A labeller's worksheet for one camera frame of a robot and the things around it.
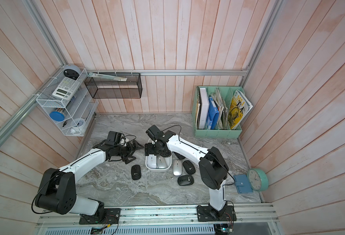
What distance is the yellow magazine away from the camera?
94 cm

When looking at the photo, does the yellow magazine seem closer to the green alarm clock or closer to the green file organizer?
the green file organizer

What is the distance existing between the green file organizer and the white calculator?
0.71 meters

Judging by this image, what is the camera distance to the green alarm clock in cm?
76

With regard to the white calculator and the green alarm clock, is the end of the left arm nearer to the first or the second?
the white calculator

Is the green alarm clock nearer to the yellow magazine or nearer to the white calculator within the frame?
the yellow magazine
